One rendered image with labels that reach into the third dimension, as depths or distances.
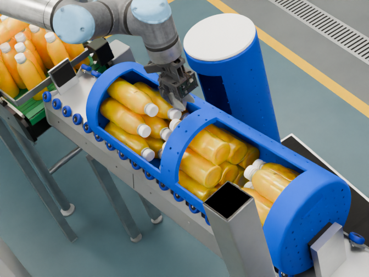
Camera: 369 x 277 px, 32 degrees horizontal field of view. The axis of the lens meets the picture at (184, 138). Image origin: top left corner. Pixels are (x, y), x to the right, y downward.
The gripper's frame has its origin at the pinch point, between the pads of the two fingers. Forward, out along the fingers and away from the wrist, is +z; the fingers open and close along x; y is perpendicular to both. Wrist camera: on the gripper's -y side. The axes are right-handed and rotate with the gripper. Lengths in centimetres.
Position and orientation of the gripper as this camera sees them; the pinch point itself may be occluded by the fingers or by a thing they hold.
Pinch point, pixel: (180, 106)
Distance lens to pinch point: 181.3
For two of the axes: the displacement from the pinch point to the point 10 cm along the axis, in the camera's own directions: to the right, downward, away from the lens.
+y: 6.5, 4.2, -6.4
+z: 2.4, 6.8, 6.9
